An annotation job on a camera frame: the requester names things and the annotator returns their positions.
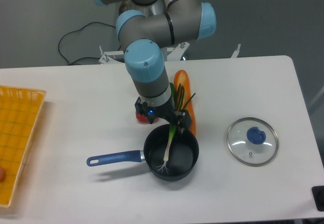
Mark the black corner device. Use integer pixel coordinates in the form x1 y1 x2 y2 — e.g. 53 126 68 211
311 185 324 212

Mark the black cable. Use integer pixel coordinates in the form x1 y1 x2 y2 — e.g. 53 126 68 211
58 21 123 66

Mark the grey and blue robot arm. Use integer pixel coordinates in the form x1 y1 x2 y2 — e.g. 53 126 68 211
94 0 217 129

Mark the dark pot with blue handle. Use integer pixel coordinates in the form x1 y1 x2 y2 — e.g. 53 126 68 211
86 124 199 181

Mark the green spring onion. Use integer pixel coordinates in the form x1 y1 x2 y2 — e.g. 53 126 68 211
157 84 195 174

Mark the red tomato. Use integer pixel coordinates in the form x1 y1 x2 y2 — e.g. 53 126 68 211
135 112 151 124

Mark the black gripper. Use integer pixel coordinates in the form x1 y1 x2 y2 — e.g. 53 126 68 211
135 96 190 133

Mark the glass lid with blue knob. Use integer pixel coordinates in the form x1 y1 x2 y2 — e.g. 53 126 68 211
226 117 279 167

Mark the yellow woven basket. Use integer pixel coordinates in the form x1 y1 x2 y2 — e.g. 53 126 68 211
1 85 46 208

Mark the green vegetable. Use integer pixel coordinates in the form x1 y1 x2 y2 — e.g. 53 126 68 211
170 82 175 100

